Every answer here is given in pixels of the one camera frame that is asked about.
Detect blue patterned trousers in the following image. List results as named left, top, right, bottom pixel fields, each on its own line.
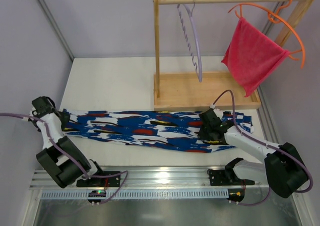
left=61, top=108, right=255, bottom=153

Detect lilac clothes hanger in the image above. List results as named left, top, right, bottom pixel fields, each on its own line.
left=176, top=0, right=203, bottom=83

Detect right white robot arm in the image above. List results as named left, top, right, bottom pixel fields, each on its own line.
left=198, top=108, right=310, bottom=198

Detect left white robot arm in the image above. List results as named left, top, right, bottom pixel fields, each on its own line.
left=30, top=96, right=103, bottom=188

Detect orange clothes hanger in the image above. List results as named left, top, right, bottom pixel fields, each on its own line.
left=228, top=0, right=306, bottom=69

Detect wooden clothes rack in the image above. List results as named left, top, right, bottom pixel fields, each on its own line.
left=152, top=0, right=314, bottom=111

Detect pink cloth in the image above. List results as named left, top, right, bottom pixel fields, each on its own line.
left=221, top=17, right=290, bottom=97

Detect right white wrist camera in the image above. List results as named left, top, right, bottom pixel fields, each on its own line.
left=209, top=104, right=224, bottom=119

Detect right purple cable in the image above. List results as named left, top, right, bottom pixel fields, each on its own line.
left=211, top=89, right=314, bottom=206

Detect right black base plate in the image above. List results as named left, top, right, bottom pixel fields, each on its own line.
left=207, top=169, right=255, bottom=186

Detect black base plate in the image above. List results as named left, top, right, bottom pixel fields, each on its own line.
left=76, top=171, right=121, bottom=187
left=207, top=169, right=255, bottom=186

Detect aluminium mounting rail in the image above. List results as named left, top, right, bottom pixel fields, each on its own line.
left=30, top=166, right=268, bottom=189

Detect slotted cable duct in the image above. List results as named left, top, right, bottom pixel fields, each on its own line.
left=40, top=188, right=229, bottom=200

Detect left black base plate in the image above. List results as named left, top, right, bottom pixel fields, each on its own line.
left=76, top=171, right=121, bottom=187

